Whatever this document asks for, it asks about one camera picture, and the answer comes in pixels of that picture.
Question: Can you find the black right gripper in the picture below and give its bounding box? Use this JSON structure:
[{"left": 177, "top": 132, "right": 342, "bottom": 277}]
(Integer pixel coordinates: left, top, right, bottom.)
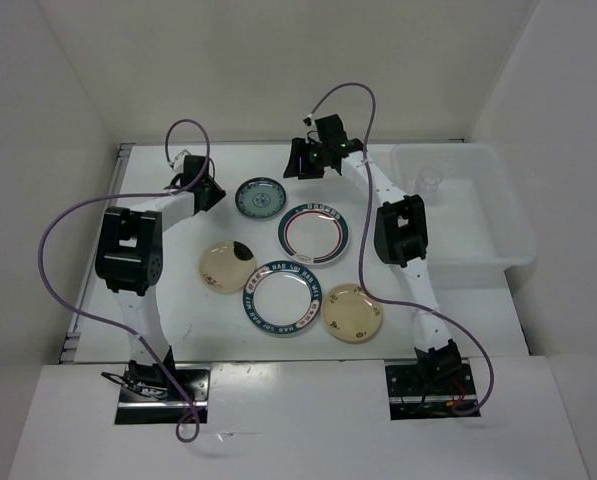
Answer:
[{"left": 282, "top": 137, "right": 328, "bottom": 180}]

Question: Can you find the blue floral small plate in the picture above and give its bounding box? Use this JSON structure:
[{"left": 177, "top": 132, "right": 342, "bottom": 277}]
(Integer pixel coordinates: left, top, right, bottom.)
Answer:
[{"left": 235, "top": 177, "right": 287, "bottom": 220}]

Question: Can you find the beige plate with black patch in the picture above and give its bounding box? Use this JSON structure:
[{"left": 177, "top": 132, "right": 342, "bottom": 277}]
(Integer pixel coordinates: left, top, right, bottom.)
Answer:
[{"left": 198, "top": 240, "right": 257, "bottom": 294}]

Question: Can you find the white plate green red rim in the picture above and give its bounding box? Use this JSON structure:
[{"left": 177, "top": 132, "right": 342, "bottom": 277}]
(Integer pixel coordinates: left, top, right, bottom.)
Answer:
[{"left": 277, "top": 203, "right": 350, "bottom": 266}]

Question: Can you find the clear plastic cup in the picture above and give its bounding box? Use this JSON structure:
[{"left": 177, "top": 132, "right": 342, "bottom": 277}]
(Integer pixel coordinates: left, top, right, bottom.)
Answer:
[{"left": 414, "top": 167, "right": 443, "bottom": 200}]

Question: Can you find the white plate teal lettered rim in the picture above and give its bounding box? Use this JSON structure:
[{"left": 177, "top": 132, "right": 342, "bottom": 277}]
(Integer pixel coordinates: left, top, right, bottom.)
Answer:
[{"left": 242, "top": 260, "right": 323, "bottom": 337}]

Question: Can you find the beige plate with calligraphy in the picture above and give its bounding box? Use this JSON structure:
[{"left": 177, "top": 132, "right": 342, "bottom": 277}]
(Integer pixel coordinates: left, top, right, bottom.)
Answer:
[{"left": 321, "top": 283, "right": 383, "bottom": 344}]

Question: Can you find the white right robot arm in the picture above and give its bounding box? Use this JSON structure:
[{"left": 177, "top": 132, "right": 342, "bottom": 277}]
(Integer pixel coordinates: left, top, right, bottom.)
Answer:
[{"left": 283, "top": 115, "right": 462, "bottom": 393}]

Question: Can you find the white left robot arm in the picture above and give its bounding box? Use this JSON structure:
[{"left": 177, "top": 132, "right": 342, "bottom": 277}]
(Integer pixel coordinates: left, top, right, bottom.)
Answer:
[{"left": 95, "top": 155, "right": 226, "bottom": 400}]

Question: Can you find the translucent plastic bin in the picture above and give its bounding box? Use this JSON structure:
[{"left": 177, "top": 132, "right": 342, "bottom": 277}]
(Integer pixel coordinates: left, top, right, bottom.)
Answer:
[{"left": 390, "top": 143, "right": 537, "bottom": 288}]

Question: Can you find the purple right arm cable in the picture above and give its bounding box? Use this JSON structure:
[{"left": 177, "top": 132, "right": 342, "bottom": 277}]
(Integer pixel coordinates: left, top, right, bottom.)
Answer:
[{"left": 310, "top": 82, "right": 497, "bottom": 417}]

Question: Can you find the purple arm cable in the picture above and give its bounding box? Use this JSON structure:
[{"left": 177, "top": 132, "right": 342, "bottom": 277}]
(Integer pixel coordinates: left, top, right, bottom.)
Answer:
[
  {"left": 310, "top": 82, "right": 497, "bottom": 417},
  {"left": 36, "top": 118, "right": 213, "bottom": 445}
]

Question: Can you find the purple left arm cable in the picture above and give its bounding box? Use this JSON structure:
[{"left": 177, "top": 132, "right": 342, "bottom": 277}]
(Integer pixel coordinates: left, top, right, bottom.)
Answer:
[{"left": 36, "top": 118, "right": 213, "bottom": 445}]

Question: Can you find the aluminium table edge rail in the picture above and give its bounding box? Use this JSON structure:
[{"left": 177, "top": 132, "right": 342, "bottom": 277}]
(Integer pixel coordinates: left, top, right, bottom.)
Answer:
[{"left": 58, "top": 143, "right": 135, "bottom": 364}]

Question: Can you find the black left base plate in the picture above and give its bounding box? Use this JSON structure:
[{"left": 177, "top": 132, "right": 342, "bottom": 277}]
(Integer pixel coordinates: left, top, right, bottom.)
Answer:
[{"left": 114, "top": 364, "right": 211, "bottom": 425}]

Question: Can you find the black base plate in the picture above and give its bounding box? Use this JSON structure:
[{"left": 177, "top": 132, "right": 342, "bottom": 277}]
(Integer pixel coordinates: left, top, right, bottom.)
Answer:
[
  {"left": 385, "top": 361, "right": 478, "bottom": 421},
  {"left": 114, "top": 364, "right": 211, "bottom": 425}
]

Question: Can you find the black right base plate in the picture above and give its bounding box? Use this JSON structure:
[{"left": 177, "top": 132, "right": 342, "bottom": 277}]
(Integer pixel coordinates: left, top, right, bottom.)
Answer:
[{"left": 385, "top": 361, "right": 478, "bottom": 421}]

